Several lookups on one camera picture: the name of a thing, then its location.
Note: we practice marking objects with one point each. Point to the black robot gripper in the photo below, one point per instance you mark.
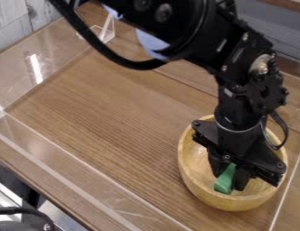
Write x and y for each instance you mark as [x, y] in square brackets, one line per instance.
[242, 148]

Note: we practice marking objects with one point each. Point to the green rectangular block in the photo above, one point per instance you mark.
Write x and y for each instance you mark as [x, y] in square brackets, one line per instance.
[223, 181]

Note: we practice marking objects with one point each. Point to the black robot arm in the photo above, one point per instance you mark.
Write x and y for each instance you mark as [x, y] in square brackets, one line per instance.
[202, 31]

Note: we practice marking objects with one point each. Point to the light brown wooden bowl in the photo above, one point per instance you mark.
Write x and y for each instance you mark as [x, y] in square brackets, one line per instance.
[199, 180]

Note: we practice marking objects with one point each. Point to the black metal mount with screw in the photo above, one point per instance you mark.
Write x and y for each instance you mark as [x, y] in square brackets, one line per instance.
[35, 219]

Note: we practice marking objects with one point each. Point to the clear acrylic corner bracket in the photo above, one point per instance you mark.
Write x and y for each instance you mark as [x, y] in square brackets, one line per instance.
[104, 29]

